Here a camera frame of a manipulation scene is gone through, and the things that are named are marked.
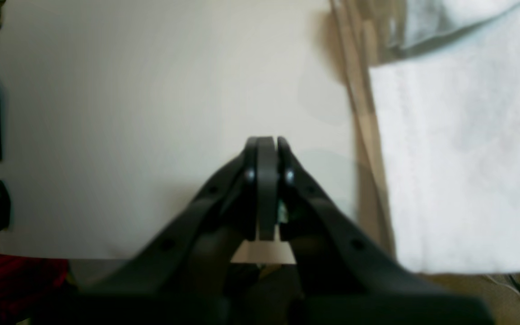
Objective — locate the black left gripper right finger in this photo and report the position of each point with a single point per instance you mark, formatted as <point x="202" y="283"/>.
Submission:
<point x="346" y="278"/>

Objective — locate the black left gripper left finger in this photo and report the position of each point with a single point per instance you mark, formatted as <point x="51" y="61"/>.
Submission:
<point x="178" y="279"/>

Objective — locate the white printed T-shirt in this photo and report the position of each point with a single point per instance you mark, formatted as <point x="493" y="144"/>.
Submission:
<point x="436" y="89"/>

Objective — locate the red object at corner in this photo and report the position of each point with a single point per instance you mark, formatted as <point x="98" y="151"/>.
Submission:
<point x="26" y="281"/>

